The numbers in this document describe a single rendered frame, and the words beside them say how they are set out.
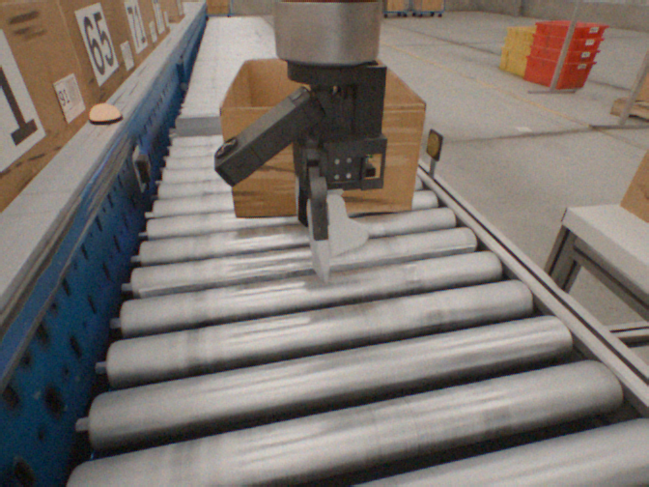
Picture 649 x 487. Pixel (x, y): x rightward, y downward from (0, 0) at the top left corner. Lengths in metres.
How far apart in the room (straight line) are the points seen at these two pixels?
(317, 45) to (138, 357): 0.34
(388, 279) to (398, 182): 0.18
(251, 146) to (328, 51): 0.10
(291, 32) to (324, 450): 0.34
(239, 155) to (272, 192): 0.25
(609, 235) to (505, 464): 0.43
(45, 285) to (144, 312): 0.15
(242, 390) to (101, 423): 0.12
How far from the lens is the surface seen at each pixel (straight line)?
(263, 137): 0.36
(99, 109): 0.67
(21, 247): 0.39
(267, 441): 0.36
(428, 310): 0.47
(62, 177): 0.50
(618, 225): 0.75
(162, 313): 0.49
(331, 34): 0.33
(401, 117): 0.59
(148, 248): 0.60
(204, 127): 1.04
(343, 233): 0.39
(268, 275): 0.52
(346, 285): 0.49
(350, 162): 0.39
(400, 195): 0.64
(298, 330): 0.44
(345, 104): 0.38
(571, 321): 0.53
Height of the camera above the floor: 1.07
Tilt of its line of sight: 34 degrees down
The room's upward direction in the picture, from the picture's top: straight up
